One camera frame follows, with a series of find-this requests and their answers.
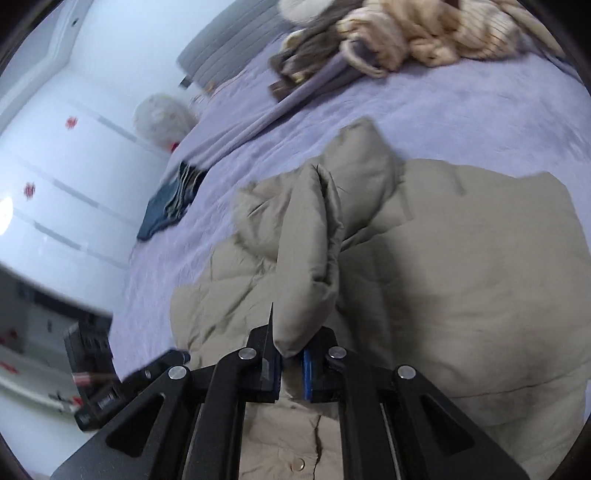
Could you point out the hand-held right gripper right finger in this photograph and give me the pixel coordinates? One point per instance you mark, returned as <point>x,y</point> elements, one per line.
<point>308,374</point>

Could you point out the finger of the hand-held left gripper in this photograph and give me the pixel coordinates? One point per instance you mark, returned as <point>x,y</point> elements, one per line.
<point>157,362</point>

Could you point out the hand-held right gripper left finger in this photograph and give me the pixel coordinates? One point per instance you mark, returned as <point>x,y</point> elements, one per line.
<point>276,374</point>

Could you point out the beige puffer jacket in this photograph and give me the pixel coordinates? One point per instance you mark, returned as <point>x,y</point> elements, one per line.
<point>461,277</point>

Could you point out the white wardrobe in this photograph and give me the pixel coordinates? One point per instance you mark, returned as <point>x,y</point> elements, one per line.
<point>69,221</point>

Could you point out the blue jeans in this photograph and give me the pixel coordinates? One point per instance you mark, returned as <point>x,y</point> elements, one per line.
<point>171,203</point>

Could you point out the white plastic bag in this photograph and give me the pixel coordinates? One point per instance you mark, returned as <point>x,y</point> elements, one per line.
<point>159,117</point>

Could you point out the grey-purple bed sheet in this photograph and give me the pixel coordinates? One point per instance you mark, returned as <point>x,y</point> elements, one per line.
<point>277,110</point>

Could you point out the purple bedspread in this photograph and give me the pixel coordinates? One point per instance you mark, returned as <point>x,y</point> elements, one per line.
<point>461,120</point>

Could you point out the brown patterned blanket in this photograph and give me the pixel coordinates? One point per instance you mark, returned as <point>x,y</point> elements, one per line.
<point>314,50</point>

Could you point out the grey padded headboard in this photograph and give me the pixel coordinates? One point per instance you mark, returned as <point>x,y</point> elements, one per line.
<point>226,41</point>

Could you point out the beige striped blanket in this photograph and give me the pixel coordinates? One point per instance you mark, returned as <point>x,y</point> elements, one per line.
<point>415,32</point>

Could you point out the white round pillow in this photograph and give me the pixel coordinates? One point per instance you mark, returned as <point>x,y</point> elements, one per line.
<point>300,9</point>

